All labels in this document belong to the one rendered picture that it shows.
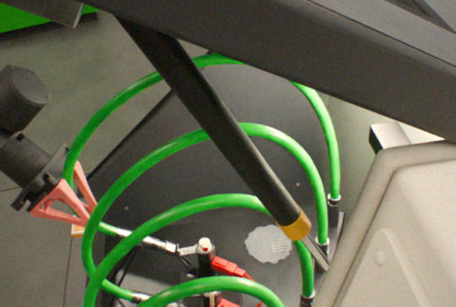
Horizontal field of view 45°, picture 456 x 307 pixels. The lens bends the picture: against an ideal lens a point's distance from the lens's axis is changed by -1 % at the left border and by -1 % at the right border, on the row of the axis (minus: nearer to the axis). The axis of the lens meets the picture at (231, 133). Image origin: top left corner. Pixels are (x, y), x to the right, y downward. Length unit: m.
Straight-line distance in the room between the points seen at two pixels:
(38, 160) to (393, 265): 0.57
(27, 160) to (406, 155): 0.56
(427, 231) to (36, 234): 2.36
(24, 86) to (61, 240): 1.81
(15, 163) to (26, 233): 1.84
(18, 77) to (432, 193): 0.57
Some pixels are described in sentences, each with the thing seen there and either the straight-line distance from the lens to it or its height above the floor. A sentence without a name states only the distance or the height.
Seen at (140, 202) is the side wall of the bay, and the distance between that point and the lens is 1.22.
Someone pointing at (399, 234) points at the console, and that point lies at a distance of 0.30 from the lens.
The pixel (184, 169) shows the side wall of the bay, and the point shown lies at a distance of 1.16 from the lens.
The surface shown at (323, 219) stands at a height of 1.21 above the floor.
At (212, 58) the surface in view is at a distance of 0.66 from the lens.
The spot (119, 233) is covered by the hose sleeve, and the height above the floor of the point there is 1.15.
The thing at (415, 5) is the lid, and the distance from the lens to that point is 0.38.
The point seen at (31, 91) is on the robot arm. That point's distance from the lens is 0.74.
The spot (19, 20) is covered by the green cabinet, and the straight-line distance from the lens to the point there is 4.18.
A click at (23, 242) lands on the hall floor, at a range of 2.56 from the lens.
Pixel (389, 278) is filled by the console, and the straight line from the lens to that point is 0.30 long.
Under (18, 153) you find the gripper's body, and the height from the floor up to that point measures 1.30.
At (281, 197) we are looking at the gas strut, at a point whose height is 1.50.
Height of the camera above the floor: 1.74
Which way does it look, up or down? 37 degrees down
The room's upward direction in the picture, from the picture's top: 4 degrees counter-clockwise
